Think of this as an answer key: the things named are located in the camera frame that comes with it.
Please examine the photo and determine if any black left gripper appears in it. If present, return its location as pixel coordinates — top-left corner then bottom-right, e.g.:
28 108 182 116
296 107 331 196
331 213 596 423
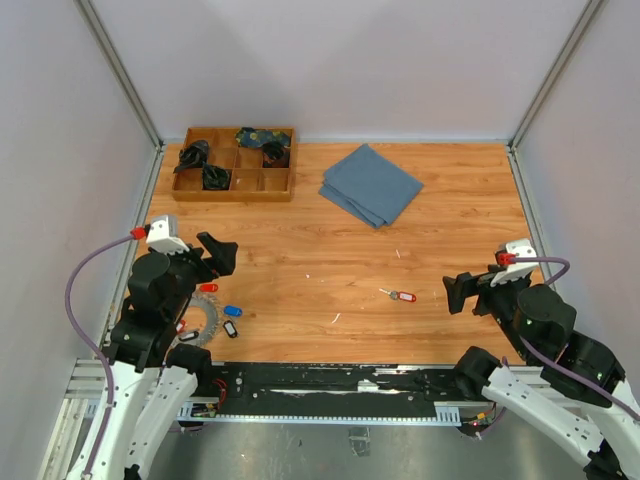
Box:
156 230 237 317

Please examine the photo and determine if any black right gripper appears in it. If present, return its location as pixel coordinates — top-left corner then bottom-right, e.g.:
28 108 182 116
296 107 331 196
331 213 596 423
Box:
443 262 536 360

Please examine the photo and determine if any key with red tag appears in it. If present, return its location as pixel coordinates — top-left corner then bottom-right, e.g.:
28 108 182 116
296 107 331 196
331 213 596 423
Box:
379 288 417 303

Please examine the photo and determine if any metal disc with keyrings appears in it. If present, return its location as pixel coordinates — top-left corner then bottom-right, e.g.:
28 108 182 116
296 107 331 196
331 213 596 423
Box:
171 291 222 348

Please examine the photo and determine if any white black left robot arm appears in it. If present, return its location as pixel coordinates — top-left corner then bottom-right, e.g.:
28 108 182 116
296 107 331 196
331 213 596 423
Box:
67 225 238 479

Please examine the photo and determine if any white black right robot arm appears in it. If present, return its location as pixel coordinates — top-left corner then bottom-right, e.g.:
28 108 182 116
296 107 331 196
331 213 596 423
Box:
443 272 639 479

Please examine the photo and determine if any blue key tag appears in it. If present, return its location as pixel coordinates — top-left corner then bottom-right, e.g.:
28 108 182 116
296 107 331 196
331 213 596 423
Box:
223 305 243 317

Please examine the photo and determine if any black key tag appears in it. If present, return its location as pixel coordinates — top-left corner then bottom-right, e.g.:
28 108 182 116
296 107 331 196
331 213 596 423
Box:
178 330 200 342
223 320 239 338

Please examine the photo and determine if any dark rolled cloth middle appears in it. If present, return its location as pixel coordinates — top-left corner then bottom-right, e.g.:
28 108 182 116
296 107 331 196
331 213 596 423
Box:
201 164 231 191

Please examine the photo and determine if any dark rolled cloth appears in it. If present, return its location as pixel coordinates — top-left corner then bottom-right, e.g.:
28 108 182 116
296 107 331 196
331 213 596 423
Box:
173 139 210 174
261 141 290 168
201 164 231 191

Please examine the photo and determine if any wooden compartment tray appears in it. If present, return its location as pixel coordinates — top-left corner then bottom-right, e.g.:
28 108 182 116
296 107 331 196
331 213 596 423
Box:
171 127 297 202

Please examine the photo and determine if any dark rolled cloth left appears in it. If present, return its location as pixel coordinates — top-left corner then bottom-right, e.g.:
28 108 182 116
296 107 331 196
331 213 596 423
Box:
173 139 210 174

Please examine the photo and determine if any dark rolled cloth right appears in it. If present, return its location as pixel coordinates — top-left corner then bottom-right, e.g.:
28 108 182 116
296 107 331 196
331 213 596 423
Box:
261 141 290 168

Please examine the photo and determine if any blue yellow patterned cloth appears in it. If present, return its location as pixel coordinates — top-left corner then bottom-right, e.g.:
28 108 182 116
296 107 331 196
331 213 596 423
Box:
234 127 291 149

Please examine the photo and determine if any folded blue cloth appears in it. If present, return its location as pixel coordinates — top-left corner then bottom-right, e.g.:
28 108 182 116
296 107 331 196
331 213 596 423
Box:
319 144 424 229

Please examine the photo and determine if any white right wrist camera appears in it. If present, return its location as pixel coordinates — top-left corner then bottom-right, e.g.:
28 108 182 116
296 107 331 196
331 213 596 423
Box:
490 238 538 287

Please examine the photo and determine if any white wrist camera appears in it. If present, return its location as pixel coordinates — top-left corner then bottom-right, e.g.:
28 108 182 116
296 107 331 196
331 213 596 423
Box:
131 214 190 255
490 238 538 287

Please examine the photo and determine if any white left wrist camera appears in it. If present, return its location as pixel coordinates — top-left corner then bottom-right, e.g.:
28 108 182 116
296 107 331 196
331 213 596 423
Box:
131 214 190 255

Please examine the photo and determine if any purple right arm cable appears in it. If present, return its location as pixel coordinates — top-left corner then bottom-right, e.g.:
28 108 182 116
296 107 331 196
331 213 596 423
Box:
509 256 640 422

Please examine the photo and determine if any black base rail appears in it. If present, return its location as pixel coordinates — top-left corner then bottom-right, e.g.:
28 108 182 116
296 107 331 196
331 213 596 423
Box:
177 363 503 430

